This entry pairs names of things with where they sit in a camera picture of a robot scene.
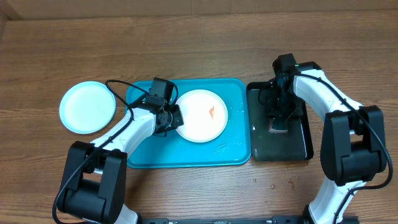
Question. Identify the green orange sponge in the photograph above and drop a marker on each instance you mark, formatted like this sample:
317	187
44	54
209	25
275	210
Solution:
277	125

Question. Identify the white pink plate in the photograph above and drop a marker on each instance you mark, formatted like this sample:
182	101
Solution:
204	115

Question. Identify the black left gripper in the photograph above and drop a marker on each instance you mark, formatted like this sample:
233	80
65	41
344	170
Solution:
178	120

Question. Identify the light blue plate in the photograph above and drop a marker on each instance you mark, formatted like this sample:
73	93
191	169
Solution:
87	107

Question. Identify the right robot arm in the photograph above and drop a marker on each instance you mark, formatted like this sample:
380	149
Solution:
353	152

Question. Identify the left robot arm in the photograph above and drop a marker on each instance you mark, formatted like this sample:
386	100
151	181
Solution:
94	178

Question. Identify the black water tray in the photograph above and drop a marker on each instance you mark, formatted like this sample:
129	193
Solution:
295	145

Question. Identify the teal plastic tray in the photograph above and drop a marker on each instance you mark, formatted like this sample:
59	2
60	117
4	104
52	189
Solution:
232	147

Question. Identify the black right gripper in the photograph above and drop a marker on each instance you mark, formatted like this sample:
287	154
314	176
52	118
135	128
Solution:
275	112

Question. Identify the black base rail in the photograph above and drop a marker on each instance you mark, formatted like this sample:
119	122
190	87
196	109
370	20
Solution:
279	219

